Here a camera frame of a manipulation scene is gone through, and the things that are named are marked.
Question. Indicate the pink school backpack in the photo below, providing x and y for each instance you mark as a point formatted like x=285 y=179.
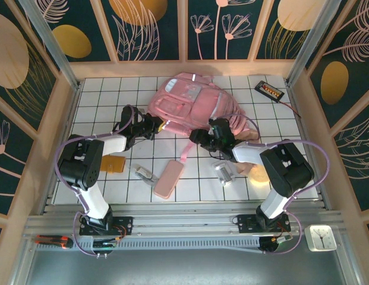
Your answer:
x=184 y=104

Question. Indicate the clear plastic package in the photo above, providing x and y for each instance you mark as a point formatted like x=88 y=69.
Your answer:
x=142 y=175

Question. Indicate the beige fabric pouch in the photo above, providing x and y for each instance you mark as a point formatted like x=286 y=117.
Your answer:
x=245 y=168

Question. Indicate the pink pencil case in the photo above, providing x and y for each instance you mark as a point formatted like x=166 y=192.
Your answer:
x=169 y=179

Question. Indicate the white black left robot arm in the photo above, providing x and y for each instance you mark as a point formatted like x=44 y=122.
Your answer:
x=95 y=199

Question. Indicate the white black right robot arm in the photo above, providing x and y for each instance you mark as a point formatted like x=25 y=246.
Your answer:
x=276 y=202

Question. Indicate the clear plastic box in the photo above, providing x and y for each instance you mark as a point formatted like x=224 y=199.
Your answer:
x=224 y=173

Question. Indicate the round yellow sponge disc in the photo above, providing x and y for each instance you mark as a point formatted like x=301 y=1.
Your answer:
x=257 y=176

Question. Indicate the black charger with yellow ports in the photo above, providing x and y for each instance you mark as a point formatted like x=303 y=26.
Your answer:
x=268 y=90

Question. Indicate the black round controller module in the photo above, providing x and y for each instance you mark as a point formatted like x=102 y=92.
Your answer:
x=104 y=245
x=270 y=245

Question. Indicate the grey metal bench panel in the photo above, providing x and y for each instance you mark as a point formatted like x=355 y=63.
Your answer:
x=184 y=270

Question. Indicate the orange black utility knife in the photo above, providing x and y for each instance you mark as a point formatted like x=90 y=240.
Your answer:
x=53 y=241

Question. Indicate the white square alarm clock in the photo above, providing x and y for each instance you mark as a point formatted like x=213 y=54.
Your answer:
x=319 y=238

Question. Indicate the aluminium side rail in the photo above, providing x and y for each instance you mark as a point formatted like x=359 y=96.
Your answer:
x=75 y=101
x=293 y=101

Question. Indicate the long aluminium mounting rail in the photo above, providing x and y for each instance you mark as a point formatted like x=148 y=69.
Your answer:
x=184 y=219

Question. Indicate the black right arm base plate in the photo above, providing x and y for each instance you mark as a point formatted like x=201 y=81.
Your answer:
x=246 y=222

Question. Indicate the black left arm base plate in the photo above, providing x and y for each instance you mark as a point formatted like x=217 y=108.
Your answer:
x=124 y=225

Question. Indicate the aluminium frame post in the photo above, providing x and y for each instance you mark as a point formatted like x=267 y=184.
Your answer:
x=311 y=41
x=50 y=41

